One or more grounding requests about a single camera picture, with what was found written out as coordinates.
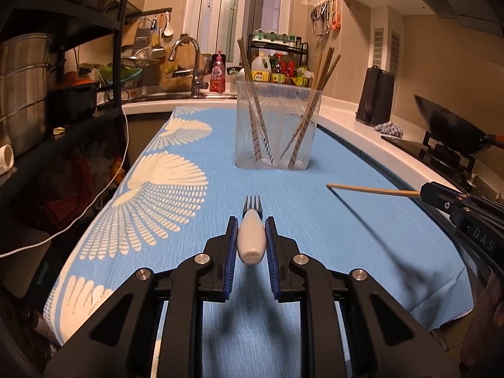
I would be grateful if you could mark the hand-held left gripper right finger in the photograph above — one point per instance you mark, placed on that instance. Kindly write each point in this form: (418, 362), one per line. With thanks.
(273, 267)

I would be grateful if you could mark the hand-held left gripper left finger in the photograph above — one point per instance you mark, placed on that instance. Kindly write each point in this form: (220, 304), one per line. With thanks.
(230, 267)

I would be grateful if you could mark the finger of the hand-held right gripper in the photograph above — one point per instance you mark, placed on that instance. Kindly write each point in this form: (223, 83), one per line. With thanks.
(443, 199)

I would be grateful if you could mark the clear plastic container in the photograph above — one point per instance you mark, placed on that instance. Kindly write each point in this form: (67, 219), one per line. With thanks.
(279, 138)

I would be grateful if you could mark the person's right forearm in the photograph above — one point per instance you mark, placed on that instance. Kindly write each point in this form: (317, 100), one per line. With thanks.
(484, 323)

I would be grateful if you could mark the black gas stove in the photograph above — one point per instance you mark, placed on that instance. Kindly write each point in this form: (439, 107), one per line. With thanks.
(445, 153)

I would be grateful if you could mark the black wok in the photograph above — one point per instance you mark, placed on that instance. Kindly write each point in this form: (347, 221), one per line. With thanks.
(449, 126)

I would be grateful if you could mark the blue white patterned cloth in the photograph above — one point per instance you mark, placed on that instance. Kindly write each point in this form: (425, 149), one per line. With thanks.
(354, 244)

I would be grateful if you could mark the checkered dish cloth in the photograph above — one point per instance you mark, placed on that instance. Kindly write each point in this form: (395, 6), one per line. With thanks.
(390, 130)

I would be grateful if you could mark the black countertop appliance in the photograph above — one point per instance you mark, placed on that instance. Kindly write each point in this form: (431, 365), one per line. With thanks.
(374, 96)

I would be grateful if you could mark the steel sink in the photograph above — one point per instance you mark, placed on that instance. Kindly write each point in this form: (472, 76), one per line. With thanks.
(165, 96)

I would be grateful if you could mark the clear jar green lid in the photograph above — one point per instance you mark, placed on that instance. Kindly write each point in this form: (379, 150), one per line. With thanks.
(235, 76)

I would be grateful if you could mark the pink refill pouch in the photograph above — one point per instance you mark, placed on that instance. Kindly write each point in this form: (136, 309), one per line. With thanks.
(218, 76)

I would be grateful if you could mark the wooden cutting board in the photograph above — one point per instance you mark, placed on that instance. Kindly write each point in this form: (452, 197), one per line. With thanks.
(177, 82)

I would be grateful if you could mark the chrome kitchen faucet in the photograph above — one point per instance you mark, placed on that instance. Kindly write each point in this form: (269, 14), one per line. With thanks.
(195, 75)

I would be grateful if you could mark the red label sauce bottle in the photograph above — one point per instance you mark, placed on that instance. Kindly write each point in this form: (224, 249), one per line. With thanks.
(277, 71)

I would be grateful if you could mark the white oil jug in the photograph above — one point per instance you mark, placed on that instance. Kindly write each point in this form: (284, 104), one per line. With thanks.
(260, 70)

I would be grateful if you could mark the black spice rack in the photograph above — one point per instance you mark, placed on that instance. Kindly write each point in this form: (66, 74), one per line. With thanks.
(303, 47)

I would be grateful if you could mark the green dish tray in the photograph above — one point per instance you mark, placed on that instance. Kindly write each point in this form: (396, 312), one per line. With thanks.
(122, 75)

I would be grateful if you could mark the metal colander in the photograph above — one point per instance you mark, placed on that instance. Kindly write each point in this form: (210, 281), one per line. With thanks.
(139, 62)

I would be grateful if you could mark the black cooking pot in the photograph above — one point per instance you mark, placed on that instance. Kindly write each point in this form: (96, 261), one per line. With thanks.
(73, 102)

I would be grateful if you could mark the black shelf unit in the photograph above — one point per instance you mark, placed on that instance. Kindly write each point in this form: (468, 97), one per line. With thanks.
(120, 67)

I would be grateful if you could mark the row of spice jars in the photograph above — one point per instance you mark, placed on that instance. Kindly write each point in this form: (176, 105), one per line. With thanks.
(275, 36)

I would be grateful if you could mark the white ladle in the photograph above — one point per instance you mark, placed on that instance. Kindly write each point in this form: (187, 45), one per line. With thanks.
(168, 29)

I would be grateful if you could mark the metal grater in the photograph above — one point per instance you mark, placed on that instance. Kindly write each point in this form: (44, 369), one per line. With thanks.
(139, 37)

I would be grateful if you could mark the white plastic pipe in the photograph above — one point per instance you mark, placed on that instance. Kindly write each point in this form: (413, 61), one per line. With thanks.
(6, 159)

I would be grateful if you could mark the steel stockpot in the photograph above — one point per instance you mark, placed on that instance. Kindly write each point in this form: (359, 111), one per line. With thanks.
(21, 94)

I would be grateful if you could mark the white wall vent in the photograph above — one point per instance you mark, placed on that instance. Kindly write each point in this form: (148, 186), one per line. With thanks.
(395, 49)

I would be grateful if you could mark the wall hook rail with tools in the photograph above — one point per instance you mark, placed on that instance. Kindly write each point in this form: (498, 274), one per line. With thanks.
(325, 13)

